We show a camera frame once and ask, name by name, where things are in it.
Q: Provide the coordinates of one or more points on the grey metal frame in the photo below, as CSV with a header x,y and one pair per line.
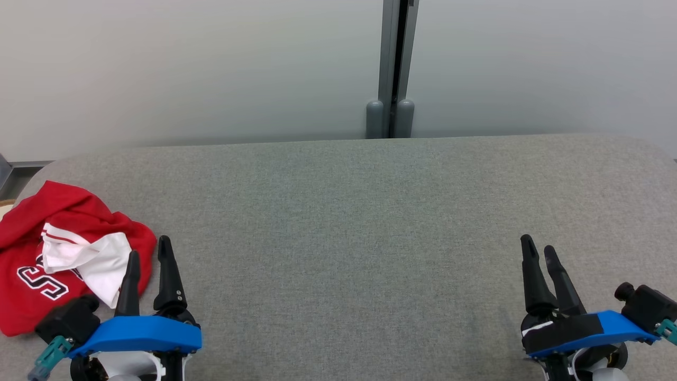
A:
x,y
31,165

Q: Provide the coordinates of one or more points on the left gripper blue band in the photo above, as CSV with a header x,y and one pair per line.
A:
x,y
143,336

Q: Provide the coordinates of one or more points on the grey partition post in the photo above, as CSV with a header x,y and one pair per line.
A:
x,y
389,53

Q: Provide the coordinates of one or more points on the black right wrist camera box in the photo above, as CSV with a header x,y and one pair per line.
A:
x,y
648,307

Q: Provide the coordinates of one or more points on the grey cylinder post foot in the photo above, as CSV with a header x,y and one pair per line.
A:
x,y
374,119
405,119

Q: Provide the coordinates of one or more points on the red jersey shirt white sleeves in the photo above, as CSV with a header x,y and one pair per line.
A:
x,y
31,312

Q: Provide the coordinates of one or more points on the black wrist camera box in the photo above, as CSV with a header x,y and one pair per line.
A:
x,y
69,320
648,307

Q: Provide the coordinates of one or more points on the left robot arm silver white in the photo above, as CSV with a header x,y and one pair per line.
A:
x,y
127,366

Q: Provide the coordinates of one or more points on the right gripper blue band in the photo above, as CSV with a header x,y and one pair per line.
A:
x,y
576,330

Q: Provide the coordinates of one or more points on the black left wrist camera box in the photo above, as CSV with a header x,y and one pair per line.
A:
x,y
69,320

